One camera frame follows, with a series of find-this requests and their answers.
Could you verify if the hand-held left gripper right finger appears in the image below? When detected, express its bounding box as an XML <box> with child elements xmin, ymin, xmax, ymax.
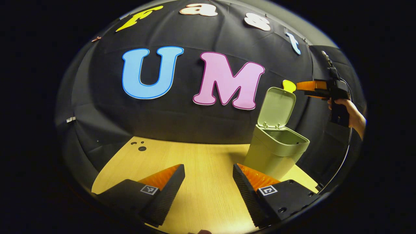
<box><xmin>232</xmin><ymin>163</ymin><xmax>322</xmax><ymax>229</ymax></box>

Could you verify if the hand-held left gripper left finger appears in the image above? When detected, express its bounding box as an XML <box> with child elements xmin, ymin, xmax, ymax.
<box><xmin>97</xmin><ymin>164</ymin><xmax>186</xmax><ymax>228</ymax></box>

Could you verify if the pale green desktop garbage bin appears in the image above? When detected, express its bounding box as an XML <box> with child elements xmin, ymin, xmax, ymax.
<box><xmin>244</xmin><ymin>87</ymin><xmax>310</xmax><ymax>180</ymax></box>

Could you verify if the wooden desktop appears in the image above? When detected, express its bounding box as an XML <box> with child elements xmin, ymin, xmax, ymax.
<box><xmin>92</xmin><ymin>136</ymin><xmax>319</xmax><ymax>234</ymax></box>

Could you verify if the black backdrop cloth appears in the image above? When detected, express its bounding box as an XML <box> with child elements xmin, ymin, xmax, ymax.
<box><xmin>55</xmin><ymin>0</ymin><xmax>367</xmax><ymax>195</ymax></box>

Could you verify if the black cable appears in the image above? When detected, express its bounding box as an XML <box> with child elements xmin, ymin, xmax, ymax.
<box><xmin>320</xmin><ymin>125</ymin><xmax>354</xmax><ymax>190</ymax></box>

